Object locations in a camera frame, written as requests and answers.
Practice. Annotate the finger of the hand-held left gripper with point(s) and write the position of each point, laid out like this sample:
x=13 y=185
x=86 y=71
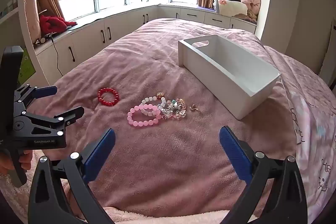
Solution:
x=71 y=115
x=46 y=92

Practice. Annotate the cream flower towel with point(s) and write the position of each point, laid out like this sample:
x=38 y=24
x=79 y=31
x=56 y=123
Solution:
x=231 y=7

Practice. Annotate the person's left hand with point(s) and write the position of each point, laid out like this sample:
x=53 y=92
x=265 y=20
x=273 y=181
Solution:
x=5 y=163

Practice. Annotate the purple sill cushion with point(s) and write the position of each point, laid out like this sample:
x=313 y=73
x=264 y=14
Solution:
x=207 y=8

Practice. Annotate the red cloth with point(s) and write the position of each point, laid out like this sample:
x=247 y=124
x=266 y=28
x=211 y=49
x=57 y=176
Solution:
x=52 y=24

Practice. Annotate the pink bed blanket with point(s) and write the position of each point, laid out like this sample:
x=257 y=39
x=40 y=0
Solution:
x=170 y=166

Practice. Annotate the small gold earring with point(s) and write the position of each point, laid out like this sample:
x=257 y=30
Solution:
x=193 y=107

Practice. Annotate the white storage box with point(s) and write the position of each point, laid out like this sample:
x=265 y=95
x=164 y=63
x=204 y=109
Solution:
x=236 y=74

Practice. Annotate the light pink fleece blanket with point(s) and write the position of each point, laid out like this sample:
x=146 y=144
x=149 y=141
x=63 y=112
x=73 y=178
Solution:
x=157 y=218

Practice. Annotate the pink chair back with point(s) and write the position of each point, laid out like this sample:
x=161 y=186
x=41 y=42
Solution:
x=32 y=8

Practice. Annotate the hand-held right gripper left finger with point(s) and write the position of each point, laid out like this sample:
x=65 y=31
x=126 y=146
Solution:
x=101 y=153

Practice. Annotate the green box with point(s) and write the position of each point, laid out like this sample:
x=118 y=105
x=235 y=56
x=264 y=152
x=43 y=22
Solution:
x=26 y=69

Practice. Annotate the white window cabinet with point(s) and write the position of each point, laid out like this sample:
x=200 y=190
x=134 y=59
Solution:
x=118 y=27

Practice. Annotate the pink folded blanket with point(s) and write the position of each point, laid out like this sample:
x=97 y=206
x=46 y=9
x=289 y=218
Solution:
x=253 y=7

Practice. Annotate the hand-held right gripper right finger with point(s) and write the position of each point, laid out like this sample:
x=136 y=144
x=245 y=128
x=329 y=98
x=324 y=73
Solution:
x=236 y=153

